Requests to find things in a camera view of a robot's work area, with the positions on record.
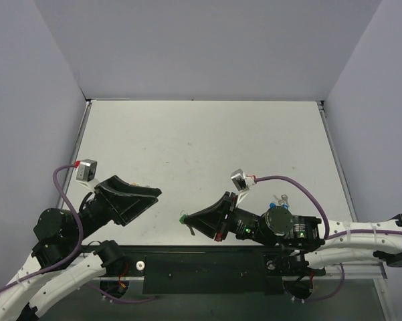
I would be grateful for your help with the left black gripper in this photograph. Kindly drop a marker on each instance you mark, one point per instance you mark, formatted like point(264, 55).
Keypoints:
point(106, 203)

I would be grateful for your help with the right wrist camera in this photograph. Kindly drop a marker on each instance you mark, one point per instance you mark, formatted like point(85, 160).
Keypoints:
point(243, 183)

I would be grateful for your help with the silver key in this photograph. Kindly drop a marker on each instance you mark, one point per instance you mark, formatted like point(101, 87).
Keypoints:
point(191, 230)

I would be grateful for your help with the silver keys bunch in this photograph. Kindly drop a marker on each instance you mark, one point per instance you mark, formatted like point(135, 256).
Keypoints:
point(282, 200)

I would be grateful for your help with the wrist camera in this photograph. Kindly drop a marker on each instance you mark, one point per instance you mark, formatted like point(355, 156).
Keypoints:
point(85, 170)
point(243, 183)

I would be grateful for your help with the green key tag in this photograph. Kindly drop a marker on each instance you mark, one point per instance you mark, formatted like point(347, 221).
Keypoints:
point(182, 219)

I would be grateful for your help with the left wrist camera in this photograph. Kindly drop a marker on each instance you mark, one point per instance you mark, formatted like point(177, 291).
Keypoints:
point(85, 170)

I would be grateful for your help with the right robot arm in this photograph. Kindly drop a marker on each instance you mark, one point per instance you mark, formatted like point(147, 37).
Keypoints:
point(316, 242)

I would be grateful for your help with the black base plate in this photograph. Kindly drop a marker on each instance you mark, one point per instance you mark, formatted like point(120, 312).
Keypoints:
point(206, 269)

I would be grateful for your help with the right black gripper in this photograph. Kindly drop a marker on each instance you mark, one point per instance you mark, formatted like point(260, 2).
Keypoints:
point(225, 217)

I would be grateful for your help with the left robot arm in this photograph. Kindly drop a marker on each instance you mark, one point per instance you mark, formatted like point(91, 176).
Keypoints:
point(47, 275)

